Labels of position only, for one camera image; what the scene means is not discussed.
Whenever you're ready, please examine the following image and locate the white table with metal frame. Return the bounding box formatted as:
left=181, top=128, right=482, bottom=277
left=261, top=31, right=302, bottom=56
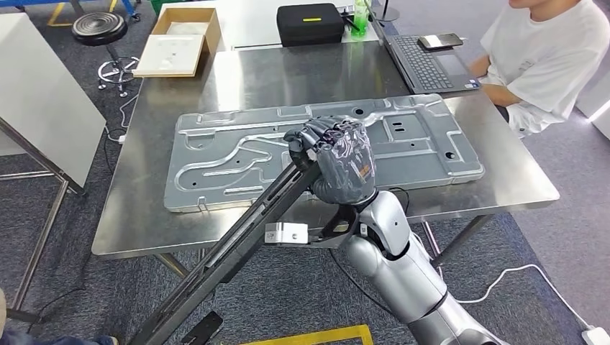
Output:
left=0, top=12, right=107, bottom=326

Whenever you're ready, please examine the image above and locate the white power adapter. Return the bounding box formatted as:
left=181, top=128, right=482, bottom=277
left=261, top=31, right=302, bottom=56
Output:
left=581, top=326, right=610, bottom=345

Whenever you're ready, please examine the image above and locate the stainless steel workbench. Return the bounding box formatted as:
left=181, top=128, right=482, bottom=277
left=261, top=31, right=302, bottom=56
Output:
left=90, top=40, right=562, bottom=280

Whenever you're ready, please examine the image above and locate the long black plastic part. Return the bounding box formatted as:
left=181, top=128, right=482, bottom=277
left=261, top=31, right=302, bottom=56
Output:
left=128, top=159, right=322, bottom=345

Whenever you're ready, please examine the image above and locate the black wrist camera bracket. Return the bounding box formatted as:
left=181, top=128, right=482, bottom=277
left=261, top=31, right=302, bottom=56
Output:
left=307, top=204, right=362, bottom=249

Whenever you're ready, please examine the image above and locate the black chrome stool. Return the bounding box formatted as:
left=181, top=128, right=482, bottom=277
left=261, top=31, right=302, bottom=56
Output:
left=71, top=11, right=140, bottom=99

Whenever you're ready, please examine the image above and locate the black smartphone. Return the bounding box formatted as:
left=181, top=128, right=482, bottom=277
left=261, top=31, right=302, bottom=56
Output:
left=417, top=32, right=465, bottom=52

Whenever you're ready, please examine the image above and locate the green plastic crate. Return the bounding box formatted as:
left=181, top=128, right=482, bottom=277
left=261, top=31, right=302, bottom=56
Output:
left=150, top=0, right=191, bottom=15

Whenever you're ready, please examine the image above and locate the dark grey laptop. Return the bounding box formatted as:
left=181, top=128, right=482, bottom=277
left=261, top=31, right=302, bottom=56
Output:
left=363, top=0, right=482, bottom=95

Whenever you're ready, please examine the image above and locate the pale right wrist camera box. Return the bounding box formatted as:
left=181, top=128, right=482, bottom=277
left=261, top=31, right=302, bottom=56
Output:
left=264, top=221, right=310, bottom=246

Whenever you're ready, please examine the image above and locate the open cardboard box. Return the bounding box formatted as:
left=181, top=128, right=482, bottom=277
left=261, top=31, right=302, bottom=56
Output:
left=150, top=6, right=223, bottom=59

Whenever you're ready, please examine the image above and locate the white floor cable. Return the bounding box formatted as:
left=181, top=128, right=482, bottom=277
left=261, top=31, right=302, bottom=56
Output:
left=455, top=264, right=594, bottom=333

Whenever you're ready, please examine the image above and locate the black case with yellow label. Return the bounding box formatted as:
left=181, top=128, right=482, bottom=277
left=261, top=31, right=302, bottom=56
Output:
left=276, top=2, right=346, bottom=48

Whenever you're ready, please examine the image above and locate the stamped grey sheet metal panel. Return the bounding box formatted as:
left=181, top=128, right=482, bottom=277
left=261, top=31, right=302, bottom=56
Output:
left=163, top=93, right=486, bottom=214

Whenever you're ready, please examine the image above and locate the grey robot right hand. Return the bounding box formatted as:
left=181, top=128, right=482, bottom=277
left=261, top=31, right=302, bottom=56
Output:
left=283, top=115, right=378, bottom=206

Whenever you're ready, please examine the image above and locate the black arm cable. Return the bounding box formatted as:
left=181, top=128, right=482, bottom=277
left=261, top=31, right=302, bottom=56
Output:
left=329, top=186, right=411, bottom=316

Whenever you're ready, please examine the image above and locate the green plastic bottle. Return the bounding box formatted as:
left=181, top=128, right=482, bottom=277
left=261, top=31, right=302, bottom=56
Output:
left=351, top=0, right=372, bottom=39

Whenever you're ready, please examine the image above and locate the grey stand with round base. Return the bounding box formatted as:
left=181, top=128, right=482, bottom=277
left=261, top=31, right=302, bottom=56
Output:
left=376, top=0, right=401, bottom=23

